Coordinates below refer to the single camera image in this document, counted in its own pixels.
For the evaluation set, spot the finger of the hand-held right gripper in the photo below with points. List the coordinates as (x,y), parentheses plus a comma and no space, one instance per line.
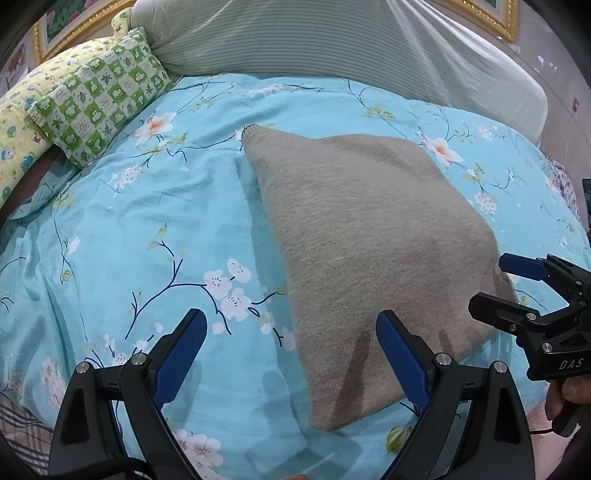
(521,266)
(498,311)

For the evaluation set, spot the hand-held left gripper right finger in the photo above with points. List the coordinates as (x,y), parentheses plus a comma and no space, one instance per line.
(400,360)

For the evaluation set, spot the beige knitted sweater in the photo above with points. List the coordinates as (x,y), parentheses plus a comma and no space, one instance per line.
(369,240)

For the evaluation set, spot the yellow printed pillow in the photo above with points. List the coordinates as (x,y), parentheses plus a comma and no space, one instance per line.
(18,129)

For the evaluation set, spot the person's right hand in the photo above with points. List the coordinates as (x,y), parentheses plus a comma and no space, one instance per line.
(570,401)

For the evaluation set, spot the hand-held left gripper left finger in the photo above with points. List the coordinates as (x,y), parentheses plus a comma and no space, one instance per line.
(180,353)

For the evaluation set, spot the gold framed picture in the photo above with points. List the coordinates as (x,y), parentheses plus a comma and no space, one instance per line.
(494,16)
(55,27)

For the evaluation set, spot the purple floral cloth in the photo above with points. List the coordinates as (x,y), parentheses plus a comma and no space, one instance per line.
(561,184)

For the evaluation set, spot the plaid bed sheet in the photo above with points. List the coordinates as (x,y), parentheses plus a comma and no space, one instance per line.
(23,429)

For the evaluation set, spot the light blue floral blanket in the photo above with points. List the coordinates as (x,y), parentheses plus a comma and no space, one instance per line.
(138,221)

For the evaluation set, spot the green checked pillow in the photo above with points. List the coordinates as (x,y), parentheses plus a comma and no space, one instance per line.
(101,97)

